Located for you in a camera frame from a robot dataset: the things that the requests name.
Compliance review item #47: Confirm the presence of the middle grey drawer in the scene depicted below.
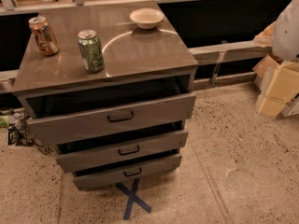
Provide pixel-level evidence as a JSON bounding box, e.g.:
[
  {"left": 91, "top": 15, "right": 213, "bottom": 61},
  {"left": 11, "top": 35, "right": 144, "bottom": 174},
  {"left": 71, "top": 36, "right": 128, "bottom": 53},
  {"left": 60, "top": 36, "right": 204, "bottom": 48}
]
[{"left": 56, "top": 130, "right": 188, "bottom": 173}]

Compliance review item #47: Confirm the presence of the green soda can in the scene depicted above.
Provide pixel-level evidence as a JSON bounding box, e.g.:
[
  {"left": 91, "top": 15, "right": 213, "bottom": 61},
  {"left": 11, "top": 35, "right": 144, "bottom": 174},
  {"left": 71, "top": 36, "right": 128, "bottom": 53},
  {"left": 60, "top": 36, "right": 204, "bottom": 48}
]
[{"left": 78, "top": 30, "right": 104, "bottom": 72}]

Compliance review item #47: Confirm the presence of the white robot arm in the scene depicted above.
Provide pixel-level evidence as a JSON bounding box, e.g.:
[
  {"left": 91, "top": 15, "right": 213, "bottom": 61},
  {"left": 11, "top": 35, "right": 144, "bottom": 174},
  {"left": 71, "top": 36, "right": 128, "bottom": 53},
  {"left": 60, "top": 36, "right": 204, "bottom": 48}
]
[{"left": 253, "top": 0, "right": 299, "bottom": 119}]

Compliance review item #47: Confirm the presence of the grey drawer cabinet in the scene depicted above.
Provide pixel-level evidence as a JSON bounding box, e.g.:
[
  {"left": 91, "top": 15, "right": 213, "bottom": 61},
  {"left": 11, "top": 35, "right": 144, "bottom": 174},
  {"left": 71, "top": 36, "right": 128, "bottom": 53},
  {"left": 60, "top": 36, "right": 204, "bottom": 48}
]
[{"left": 13, "top": 1, "right": 197, "bottom": 190}]

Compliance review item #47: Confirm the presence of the bottom grey drawer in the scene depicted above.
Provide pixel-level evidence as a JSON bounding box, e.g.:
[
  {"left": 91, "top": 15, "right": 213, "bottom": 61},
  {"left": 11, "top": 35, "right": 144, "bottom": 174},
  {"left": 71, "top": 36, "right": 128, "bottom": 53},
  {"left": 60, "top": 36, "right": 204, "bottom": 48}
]
[{"left": 73, "top": 153, "right": 181, "bottom": 190}]

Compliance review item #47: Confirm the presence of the wire basket with clutter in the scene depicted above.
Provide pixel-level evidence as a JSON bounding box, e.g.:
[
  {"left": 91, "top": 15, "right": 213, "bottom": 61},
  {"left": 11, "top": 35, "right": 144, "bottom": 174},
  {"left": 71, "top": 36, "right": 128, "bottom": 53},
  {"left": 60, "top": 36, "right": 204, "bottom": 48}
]
[{"left": 0, "top": 108, "right": 54, "bottom": 155}]

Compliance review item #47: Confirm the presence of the metal window rail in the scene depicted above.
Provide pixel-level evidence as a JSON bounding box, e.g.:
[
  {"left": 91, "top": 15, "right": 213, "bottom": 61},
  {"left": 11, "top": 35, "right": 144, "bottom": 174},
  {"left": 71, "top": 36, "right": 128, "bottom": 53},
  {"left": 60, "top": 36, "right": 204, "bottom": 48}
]
[{"left": 190, "top": 41, "right": 272, "bottom": 65}]

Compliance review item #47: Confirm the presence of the blue tape cross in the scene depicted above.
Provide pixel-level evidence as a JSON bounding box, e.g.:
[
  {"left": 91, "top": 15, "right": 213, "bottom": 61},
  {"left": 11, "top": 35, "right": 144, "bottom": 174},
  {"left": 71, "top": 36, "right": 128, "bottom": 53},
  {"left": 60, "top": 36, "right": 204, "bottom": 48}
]
[{"left": 115, "top": 178, "right": 152, "bottom": 220}]

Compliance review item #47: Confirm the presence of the white paper bowl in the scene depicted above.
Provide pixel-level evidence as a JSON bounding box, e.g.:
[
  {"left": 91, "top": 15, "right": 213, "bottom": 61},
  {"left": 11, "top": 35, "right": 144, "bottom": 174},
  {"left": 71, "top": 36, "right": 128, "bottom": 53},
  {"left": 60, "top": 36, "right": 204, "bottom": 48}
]
[{"left": 130, "top": 8, "right": 164, "bottom": 30}]

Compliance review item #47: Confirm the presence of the grey drawer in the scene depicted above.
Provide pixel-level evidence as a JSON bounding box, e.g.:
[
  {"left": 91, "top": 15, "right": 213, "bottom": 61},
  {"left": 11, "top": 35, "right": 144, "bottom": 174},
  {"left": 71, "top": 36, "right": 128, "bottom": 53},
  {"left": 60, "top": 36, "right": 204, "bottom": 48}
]
[
  {"left": 56, "top": 130, "right": 188, "bottom": 173},
  {"left": 73, "top": 153, "right": 181, "bottom": 190},
  {"left": 28, "top": 93, "right": 195, "bottom": 146}
]

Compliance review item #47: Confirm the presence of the cardboard box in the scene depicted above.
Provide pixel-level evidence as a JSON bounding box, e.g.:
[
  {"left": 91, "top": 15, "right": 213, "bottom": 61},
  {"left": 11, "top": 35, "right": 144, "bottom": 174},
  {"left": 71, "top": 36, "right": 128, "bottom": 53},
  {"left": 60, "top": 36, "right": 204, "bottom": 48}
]
[{"left": 252, "top": 55, "right": 278, "bottom": 77}]

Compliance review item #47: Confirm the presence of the orange soda can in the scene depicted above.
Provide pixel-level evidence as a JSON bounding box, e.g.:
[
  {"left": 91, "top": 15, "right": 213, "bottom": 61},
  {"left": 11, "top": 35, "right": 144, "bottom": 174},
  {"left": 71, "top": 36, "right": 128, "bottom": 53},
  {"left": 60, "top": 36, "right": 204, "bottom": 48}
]
[{"left": 28, "top": 16, "right": 59, "bottom": 56}]

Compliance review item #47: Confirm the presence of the top grey drawer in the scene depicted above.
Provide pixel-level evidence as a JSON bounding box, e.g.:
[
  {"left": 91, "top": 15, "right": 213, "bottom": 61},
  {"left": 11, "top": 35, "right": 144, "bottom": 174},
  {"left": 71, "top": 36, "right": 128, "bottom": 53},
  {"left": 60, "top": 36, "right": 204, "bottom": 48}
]
[{"left": 28, "top": 93, "right": 195, "bottom": 146}]

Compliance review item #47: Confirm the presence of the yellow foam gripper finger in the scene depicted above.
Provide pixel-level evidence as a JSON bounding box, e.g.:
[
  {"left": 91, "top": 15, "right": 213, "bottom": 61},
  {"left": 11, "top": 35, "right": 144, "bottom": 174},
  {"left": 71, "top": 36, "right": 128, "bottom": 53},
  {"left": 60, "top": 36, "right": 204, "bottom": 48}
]
[{"left": 257, "top": 61, "right": 299, "bottom": 119}]

